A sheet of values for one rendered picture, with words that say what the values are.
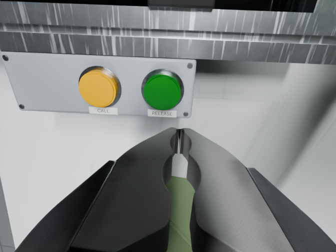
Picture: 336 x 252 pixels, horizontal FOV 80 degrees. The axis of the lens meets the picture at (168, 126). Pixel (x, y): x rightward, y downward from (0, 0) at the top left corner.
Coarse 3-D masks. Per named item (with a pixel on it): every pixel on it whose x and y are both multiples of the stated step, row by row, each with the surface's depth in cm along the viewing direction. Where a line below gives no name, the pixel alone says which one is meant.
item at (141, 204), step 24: (144, 144) 10; (168, 144) 10; (120, 168) 8; (144, 168) 8; (168, 168) 10; (120, 192) 7; (144, 192) 7; (168, 192) 7; (96, 216) 6; (120, 216) 6; (144, 216) 6; (168, 216) 6; (96, 240) 6; (120, 240) 6; (144, 240) 6
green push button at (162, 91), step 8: (160, 72) 21; (152, 80) 21; (160, 80) 21; (168, 80) 21; (176, 80) 21; (144, 88) 22; (152, 88) 21; (160, 88) 21; (168, 88) 21; (176, 88) 21; (144, 96) 22; (152, 96) 22; (160, 96) 22; (168, 96) 22; (176, 96) 22; (152, 104) 22; (160, 104) 22; (168, 104) 22
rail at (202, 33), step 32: (160, 0) 18; (192, 0) 18; (0, 32) 20; (32, 32) 20; (64, 32) 21; (96, 32) 21; (128, 32) 21; (160, 32) 20; (192, 32) 20; (224, 32) 20; (256, 32) 19; (288, 32) 19; (320, 32) 19
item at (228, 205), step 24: (192, 144) 10; (216, 144) 10; (192, 168) 9; (216, 168) 9; (240, 168) 9; (216, 192) 7; (240, 192) 8; (192, 216) 7; (216, 216) 7; (240, 216) 7; (264, 216) 7; (192, 240) 7; (216, 240) 6; (240, 240) 6; (264, 240) 6
